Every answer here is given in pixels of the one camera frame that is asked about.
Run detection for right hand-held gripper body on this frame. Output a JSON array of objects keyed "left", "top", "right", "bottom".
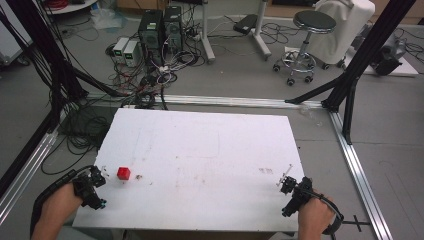
[{"left": 281, "top": 176, "right": 315, "bottom": 218}]

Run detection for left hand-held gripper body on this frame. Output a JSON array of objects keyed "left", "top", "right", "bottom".
[{"left": 72, "top": 174, "right": 108, "bottom": 211}]

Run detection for red cube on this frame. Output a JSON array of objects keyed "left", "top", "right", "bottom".
[{"left": 116, "top": 166, "right": 132, "bottom": 181}]

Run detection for person's right hand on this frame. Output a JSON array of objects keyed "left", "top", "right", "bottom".
[{"left": 297, "top": 195, "right": 336, "bottom": 236}]

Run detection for person's left hand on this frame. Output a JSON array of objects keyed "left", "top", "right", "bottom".
[{"left": 40, "top": 182, "right": 84, "bottom": 234}]

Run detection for white power supply unit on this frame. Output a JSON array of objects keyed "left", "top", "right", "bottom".
[
  {"left": 122, "top": 39, "right": 141, "bottom": 68},
  {"left": 112, "top": 36, "right": 130, "bottom": 62}
]

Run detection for large black computer tower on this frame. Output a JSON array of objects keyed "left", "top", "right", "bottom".
[{"left": 137, "top": 9, "right": 166, "bottom": 67}]

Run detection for white stand leg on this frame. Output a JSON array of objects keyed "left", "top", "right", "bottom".
[
  {"left": 252, "top": 0, "right": 273, "bottom": 62},
  {"left": 199, "top": 0, "right": 216, "bottom": 65}
]

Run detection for clear plastic bag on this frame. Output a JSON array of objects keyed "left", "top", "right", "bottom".
[{"left": 89, "top": 7, "right": 128, "bottom": 32}]

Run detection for black machine on white board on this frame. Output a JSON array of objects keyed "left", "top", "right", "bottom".
[{"left": 344, "top": 33, "right": 420, "bottom": 78}]

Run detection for white panel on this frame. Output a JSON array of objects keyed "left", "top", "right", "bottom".
[{"left": 0, "top": 0, "right": 35, "bottom": 67}]

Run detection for black round stool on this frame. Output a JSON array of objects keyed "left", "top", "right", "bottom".
[{"left": 272, "top": 9, "right": 338, "bottom": 87}]

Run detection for slim black computer tower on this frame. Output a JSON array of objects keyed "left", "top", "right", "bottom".
[{"left": 162, "top": 5, "right": 185, "bottom": 55}]

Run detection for flat black box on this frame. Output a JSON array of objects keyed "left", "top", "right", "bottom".
[{"left": 232, "top": 13, "right": 259, "bottom": 36}]

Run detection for white cloth cover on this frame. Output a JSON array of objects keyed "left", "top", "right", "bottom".
[{"left": 306, "top": 0, "right": 376, "bottom": 66}]

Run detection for white round table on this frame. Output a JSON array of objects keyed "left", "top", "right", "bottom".
[{"left": 42, "top": 0, "right": 100, "bottom": 16}]

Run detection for tangle of black cables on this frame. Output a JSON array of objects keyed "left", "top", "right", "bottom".
[{"left": 40, "top": 96, "right": 118, "bottom": 176}]

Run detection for long aluminium floor rail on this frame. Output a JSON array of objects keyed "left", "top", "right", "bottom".
[{"left": 84, "top": 93, "right": 325, "bottom": 110}]

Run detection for black frame post with cables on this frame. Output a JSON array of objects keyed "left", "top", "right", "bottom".
[{"left": 0, "top": 0, "right": 128, "bottom": 134}]

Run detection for loose black floor cables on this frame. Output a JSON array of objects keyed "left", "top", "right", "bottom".
[{"left": 259, "top": 21, "right": 303, "bottom": 46}]

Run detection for black braced frame post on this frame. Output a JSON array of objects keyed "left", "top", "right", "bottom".
[{"left": 285, "top": 0, "right": 418, "bottom": 146}]

